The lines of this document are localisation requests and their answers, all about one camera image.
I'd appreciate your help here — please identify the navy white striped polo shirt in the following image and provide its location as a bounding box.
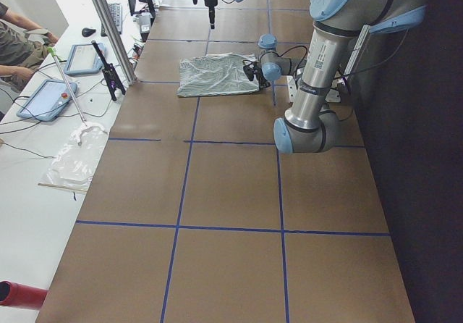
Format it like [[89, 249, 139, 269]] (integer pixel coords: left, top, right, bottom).
[[177, 53, 260, 97]]

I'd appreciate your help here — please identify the black keyboard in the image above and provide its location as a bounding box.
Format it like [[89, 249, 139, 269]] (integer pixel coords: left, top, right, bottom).
[[108, 3, 123, 34]]

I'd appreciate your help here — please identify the black computer mouse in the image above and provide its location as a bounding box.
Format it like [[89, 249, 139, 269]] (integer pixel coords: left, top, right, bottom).
[[81, 28, 96, 38]]

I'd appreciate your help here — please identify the far blue teach pendant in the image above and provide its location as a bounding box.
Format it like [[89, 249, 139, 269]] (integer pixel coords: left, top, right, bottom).
[[64, 43, 103, 77]]

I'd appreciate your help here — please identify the blue teach pendant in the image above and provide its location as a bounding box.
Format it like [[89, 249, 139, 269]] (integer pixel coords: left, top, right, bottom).
[[16, 79, 72, 122], [64, 43, 103, 77]]

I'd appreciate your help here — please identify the white grabber stick green tip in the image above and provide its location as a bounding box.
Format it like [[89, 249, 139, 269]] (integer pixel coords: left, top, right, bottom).
[[47, 47, 106, 146]]

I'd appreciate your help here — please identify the near blue teach pendant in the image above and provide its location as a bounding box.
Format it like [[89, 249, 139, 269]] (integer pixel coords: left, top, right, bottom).
[[16, 79, 72, 122]]

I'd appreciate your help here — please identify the seated person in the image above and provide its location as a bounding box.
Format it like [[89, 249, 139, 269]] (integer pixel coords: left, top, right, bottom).
[[1, 3, 59, 91]]

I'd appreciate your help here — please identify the clear plastic bag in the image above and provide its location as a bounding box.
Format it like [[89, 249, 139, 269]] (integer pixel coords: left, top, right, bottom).
[[39, 128, 109, 190]]

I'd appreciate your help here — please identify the thin wooden stick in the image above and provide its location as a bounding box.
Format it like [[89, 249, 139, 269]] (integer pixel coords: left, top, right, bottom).
[[37, 183, 88, 193]]

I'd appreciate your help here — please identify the red cylinder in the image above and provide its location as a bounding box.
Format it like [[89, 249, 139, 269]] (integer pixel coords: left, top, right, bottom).
[[1, 281, 48, 310]]

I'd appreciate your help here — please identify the aluminium frame post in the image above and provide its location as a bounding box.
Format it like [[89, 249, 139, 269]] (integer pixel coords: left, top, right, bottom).
[[92, 0, 137, 85]]

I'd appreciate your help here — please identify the black camera tripod stand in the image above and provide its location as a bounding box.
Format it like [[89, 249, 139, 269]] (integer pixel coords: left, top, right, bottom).
[[91, 41, 126, 101]]

